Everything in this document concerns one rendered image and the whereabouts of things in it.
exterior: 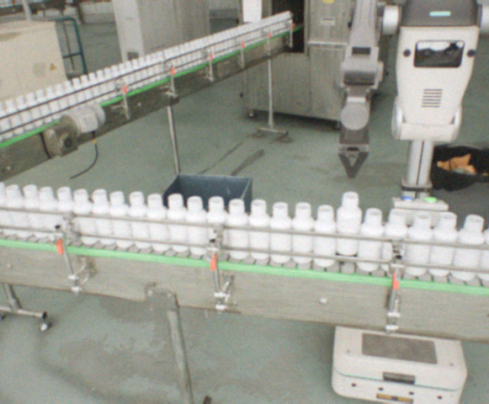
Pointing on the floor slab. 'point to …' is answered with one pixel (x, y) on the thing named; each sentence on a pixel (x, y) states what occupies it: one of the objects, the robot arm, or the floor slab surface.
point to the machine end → (308, 61)
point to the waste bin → (455, 188)
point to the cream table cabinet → (15, 62)
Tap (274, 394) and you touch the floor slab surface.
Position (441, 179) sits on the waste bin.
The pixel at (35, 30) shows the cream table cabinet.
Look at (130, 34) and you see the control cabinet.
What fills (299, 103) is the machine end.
